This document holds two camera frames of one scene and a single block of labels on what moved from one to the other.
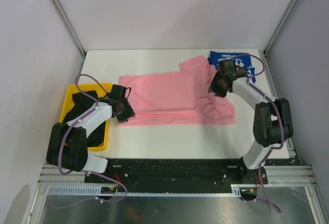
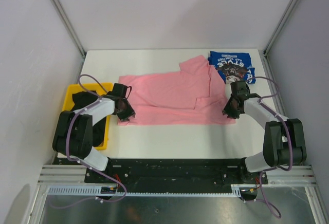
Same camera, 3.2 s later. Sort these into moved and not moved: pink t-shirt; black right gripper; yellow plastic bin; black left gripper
Moved: black right gripper
Not moved: black left gripper; pink t-shirt; yellow plastic bin
